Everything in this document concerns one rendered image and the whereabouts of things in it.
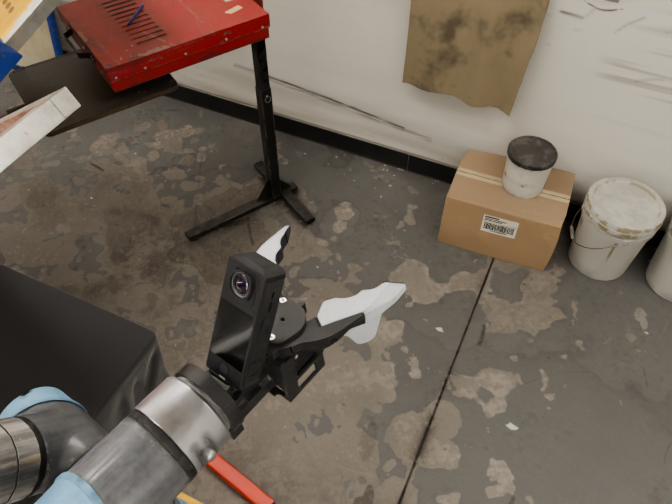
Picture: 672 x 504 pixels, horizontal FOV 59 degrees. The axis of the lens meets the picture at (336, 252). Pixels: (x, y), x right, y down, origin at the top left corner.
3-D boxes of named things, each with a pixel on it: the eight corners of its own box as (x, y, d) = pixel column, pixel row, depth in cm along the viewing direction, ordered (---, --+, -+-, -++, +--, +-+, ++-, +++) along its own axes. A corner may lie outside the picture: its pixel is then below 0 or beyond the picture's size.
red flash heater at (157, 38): (219, -14, 234) (214, -45, 225) (280, 38, 210) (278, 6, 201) (65, 34, 212) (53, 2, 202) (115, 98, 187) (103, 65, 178)
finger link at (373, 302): (405, 314, 60) (317, 340, 59) (404, 275, 56) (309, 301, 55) (416, 338, 58) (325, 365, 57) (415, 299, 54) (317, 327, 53)
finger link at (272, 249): (270, 258, 68) (258, 323, 61) (260, 220, 64) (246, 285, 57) (297, 257, 68) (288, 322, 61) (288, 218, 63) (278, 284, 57)
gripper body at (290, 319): (276, 326, 63) (191, 410, 57) (260, 271, 57) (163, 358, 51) (332, 361, 59) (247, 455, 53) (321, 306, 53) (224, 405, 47)
